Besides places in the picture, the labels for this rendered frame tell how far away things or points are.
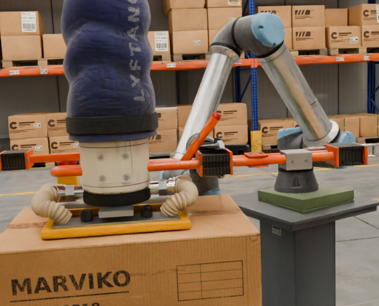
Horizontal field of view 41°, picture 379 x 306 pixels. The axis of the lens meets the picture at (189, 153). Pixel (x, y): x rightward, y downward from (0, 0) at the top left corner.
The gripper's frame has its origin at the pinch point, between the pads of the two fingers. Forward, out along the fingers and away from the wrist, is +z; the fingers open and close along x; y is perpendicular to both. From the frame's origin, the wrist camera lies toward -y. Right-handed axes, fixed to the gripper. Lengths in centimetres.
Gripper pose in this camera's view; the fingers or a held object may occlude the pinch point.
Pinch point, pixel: (224, 161)
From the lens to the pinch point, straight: 131.2
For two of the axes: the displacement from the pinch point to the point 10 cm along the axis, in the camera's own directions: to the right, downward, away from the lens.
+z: 0.9, 1.3, -9.9
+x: -0.4, -9.9, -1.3
